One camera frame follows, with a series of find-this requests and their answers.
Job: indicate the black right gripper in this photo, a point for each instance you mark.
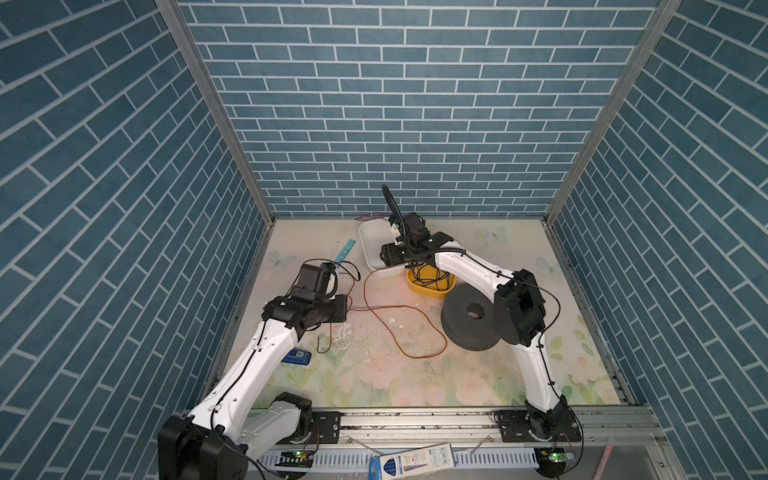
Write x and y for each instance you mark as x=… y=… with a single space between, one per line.
x=388 y=255

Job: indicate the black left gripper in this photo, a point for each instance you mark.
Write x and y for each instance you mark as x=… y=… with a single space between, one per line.
x=341 y=303

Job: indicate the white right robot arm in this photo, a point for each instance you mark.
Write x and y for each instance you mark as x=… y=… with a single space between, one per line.
x=518 y=311

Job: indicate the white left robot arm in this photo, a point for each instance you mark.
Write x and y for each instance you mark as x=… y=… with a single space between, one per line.
x=217 y=439

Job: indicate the white plastic tub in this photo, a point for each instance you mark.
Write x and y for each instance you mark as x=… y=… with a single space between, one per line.
x=374 y=234

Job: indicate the yellow plastic tub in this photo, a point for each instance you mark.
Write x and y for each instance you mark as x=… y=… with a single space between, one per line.
x=429 y=281

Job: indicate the blue black utility knife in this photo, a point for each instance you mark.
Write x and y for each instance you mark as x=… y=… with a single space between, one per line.
x=298 y=357

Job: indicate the teal stencil ruler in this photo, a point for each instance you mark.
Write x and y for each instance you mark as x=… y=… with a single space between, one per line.
x=345 y=251

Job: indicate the dark grey perforated spool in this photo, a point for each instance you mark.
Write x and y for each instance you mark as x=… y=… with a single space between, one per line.
x=467 y=319

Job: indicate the white blue pen box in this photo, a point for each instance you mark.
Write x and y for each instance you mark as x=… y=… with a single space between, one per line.
x=412 y=463

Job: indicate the pink pencil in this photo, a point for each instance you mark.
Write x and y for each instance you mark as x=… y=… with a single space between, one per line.
x=602 y=464

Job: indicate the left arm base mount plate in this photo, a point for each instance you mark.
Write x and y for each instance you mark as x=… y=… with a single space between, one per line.
x=318 y=427

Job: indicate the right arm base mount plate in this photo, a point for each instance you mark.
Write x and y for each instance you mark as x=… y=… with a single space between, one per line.
x=520 y=426

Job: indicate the metal frame corner post right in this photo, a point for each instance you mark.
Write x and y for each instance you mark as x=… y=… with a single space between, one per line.
x=658 y=22

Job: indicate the metal frame corner post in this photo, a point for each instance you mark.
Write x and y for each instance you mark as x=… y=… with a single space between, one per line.
x=182 y=35
x=658 y=22

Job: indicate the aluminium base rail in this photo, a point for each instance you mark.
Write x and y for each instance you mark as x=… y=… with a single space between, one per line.
x=641 y=449

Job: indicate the metal frame corner post left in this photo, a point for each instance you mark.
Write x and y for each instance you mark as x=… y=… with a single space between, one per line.
x=182 y=35

